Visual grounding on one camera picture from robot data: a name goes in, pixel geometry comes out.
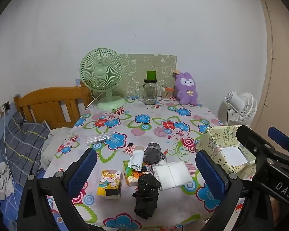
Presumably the pink wipes packet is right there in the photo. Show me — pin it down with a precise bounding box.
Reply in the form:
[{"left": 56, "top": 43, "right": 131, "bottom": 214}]
[{"left": 123, "top": 142, "right": 136, "bottom": 155}]

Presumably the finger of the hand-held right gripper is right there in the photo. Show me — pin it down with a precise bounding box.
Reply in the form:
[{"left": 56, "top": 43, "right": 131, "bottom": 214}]
[
  {"left": 267, "top": 126, "right": 289, "bottom": 152},
  {"left": 235, "top": 125, "right": 289, "bottom": 170}
]

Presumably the green patterned board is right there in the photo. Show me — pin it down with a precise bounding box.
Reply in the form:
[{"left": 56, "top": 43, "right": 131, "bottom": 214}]
[{"left": 119, "top": 54, "right": 178, "bottom": 99}]

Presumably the white standing fan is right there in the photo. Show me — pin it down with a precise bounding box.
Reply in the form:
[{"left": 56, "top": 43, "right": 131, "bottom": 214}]
[{"left": 218, "top": 91, "right": 258, "bottom": 126}]

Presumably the white cloth roll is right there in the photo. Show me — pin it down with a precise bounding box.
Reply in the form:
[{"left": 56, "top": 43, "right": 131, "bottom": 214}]
[{"left": 130, "top": 145, "right": 145, "bottom": 171}]

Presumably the purple plush toy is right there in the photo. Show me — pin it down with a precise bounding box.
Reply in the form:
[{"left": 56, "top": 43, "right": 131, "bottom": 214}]
[{"left": 173, "top": 69, "right": 199, "bottom": 106}]

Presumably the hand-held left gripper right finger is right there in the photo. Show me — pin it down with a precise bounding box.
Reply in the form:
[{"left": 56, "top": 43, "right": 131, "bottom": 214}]
[{"left": 195, "top": 150, "right": 256, "bottom": 231}]

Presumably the white towel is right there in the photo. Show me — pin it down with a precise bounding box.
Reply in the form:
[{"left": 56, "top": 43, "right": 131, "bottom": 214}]
[{"left": 152, "top": 161, "right": 193, "bottom": 191}]

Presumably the white pillow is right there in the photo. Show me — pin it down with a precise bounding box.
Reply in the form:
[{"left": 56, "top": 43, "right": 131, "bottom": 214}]
[{"left": 41, "top": 127, "right": 71, "bottom": 171}]

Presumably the cartoon tissue pack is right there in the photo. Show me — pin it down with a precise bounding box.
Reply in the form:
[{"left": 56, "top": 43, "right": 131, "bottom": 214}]
[{"left": 97, "top": 170, "right": 123, "bottom": 201}]

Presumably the white crumpled cloth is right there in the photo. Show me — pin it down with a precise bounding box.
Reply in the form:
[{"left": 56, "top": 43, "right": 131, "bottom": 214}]
[{"left": 0, "top": 162, "right": 15, "bottom": 200}]

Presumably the beige door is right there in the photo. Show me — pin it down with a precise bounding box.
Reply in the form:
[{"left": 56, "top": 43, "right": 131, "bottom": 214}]
[{"left": 258, "top": 0, "right": 289, "bottom": 140}]

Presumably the glass jar with green lid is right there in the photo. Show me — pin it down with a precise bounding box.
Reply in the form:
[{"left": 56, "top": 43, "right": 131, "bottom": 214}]
[{"left": 138, "top": 71, "right": 159, "bottom": 105}]

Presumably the black cloth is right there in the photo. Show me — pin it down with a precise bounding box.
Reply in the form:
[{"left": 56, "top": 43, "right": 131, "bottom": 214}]
[{"left": 132, "top": 173, "right": 162, "bottom": 220}]

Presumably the grey drawstring pouch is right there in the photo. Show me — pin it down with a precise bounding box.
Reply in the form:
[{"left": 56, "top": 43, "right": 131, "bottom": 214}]
[{"left": 144, "top": 143, "right": 168, "bottom": 164}]

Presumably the clear plastic packet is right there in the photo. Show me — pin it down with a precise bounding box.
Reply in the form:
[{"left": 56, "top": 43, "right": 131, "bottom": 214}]
[{"left": 86, "top": 132, "right": 113, "bottom": 145}]

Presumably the wooden bed headboard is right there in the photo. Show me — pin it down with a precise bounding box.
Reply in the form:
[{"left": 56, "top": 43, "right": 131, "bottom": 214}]
[{"left": 14, "top": 81, "right": 93, "bottom": 130}]

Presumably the green orange cartoon packet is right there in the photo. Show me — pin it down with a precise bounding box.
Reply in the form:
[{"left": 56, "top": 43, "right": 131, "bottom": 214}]
[{"left": 123, "top": 160, "right": 153, "bottom": 186}]

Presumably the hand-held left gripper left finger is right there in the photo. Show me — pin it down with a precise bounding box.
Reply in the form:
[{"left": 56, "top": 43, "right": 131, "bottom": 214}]
[{"left": 18, "top": 148, "right": 98, "bottom": 231}]

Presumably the green desk fan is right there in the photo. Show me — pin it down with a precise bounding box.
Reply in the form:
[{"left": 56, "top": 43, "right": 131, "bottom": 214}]
[{"left": 80, "top": 48, "right": 127, "bottom": 110}]

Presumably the yellow gift-wrapped box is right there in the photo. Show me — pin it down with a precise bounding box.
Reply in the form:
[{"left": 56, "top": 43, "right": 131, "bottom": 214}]
[{"left": 196, "top": 125, "right": 257, "bottom": 180}]

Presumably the cotton swab container orange lid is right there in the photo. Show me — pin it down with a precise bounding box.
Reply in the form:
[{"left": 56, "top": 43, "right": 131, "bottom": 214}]
[{"left": 161, "top": 87, "right": 174, "bottom": 101}]

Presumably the grey plaid pillow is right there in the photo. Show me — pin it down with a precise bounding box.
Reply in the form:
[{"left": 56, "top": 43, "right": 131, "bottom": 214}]
[{"left": 0, "top": 112, "right": 50, "bottom": 187}]

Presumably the blue bed sheet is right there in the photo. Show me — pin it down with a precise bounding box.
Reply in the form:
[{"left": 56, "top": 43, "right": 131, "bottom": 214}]
[{"left": 0, "top": 168, "right": 44, "bottom": 231}]

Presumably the floral tablecloth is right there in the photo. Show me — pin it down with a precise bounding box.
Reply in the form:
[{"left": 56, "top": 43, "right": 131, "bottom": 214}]
[{"left": 42, "top": 96, "right": 253, "bottom": 231}]

